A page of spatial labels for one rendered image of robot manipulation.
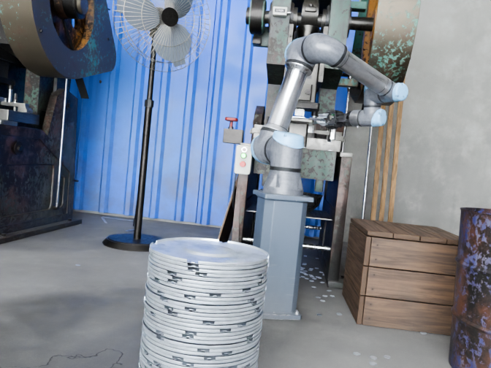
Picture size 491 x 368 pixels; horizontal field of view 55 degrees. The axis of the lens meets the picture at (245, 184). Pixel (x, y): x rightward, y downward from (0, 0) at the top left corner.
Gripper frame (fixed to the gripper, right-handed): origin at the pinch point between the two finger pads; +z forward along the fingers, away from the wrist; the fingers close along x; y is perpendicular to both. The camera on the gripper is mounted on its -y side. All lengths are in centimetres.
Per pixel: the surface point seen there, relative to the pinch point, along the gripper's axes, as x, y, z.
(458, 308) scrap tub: 64, 45, -87
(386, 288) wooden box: 67, 31, -57
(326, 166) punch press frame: 22.6, -0.7, -5.8
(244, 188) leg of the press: 36.1, 27.4, 20.9
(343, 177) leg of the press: 27.0, -0.8, -15.6
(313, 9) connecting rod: -57, -3, 11
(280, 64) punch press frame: -27.7, 7.5, 20.8
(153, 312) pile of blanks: 62, 127, -48
